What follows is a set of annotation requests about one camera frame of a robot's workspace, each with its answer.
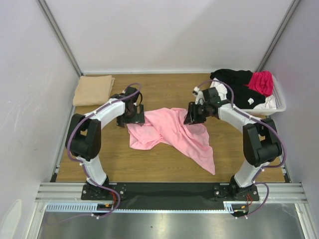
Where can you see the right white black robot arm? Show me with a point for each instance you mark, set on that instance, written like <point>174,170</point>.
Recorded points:
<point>261,144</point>

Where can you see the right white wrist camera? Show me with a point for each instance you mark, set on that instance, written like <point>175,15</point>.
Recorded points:
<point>198,94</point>

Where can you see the black t shirt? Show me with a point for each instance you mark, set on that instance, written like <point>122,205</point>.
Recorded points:
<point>234,79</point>

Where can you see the folded beige t shirt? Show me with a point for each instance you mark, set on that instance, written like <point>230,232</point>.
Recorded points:
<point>93,90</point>

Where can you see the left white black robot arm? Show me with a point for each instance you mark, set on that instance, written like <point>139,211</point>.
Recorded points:
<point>84,138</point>

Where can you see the crimson red t shirt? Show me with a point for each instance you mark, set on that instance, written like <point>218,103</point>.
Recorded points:
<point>262,82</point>

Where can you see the white t shirt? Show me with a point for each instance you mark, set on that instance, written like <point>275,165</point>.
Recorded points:
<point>269,102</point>

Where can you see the aluminium frame rail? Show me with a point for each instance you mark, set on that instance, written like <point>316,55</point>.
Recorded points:
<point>71,192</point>

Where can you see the white plastic laundry basket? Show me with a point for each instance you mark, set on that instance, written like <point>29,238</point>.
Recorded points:
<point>278,98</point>

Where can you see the pink t shirt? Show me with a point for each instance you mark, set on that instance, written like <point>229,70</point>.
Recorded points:
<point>166,126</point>

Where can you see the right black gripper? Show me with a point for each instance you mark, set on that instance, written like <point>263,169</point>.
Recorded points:
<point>193,115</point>

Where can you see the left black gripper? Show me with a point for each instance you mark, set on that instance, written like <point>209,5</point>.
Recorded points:
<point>138,118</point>

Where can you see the grey slotted cable duct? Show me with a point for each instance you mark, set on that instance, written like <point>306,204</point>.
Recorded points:
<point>226,208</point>

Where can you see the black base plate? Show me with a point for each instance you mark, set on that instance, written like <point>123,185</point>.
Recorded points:
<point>180,196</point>

